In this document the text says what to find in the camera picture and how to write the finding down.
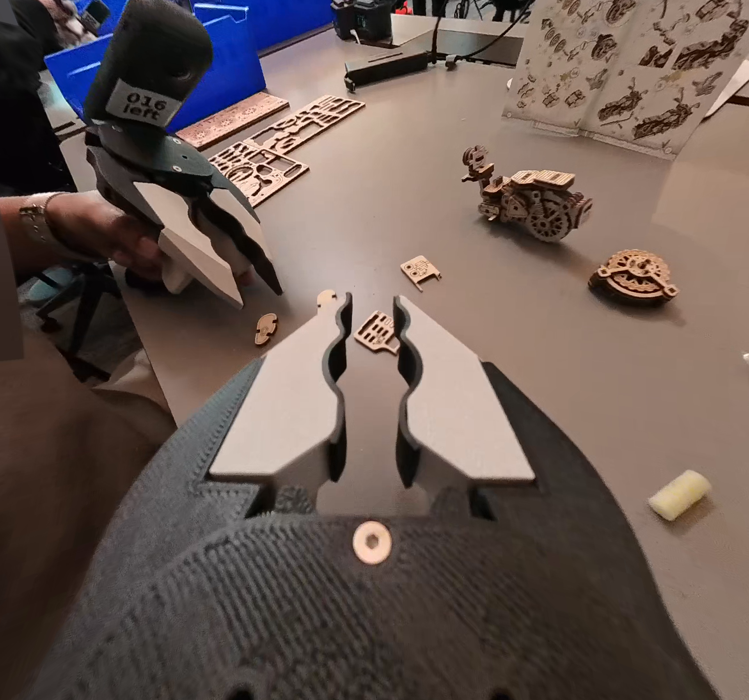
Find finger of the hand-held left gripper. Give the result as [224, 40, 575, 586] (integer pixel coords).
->
[132, 181, 245, 310]
[196, 181, 284, 297]

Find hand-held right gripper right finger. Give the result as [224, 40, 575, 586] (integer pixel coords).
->
[392, 294, 537, 509]

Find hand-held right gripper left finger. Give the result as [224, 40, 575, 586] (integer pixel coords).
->
[208, 292, 355, 509]

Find wooden offcut with slot grid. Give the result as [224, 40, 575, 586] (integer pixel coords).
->
[353, 309, 401, 357]

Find person's left forearm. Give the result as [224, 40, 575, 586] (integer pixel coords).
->
[0, 194, 59, 279]

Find grey desk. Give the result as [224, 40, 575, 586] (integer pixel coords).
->
[38, 12, 749, 700]

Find person's left hand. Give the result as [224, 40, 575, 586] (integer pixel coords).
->
[53, 192, 170, 285]

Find wide punched wooden sheet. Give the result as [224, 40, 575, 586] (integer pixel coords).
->
[206, 141, 311, 209]

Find dark engraved wooden sheet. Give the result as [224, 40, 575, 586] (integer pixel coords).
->
[176, 93, 291, 149]

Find black office chair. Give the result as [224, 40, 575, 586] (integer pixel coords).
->
[18, 261, 144, 382]

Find long punched wooden sheet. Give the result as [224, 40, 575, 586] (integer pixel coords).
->
[246, 94, 366, 153]

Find person's beige trousers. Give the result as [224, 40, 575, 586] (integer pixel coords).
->
[94, 349, 173, 420]

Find wooden offcut with square holes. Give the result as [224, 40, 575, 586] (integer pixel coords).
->
[400, 255, 442, 291]

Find black bar-shaped device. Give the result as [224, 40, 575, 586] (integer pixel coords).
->
[344, 49, 431, 93]

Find round wooden gear model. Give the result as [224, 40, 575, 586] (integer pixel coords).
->
[587, 248, 681, 306]

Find white foam cylinder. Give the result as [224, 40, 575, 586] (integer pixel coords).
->
[648, 469, 713, 521]

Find wooden motorcycle model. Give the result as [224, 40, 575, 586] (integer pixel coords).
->
[460, 145, 593, 243]

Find black battery charger dock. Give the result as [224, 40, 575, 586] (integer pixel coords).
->
[330, 0, 394, 48]

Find printed instruction sheet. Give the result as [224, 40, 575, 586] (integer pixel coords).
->
[501, 0, 749, 156]

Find gold wrist bracelet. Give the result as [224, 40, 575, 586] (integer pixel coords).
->
[19, 191, 65, 244]

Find black cable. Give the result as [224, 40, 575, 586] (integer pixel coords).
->
[430, 0, 486, 71]

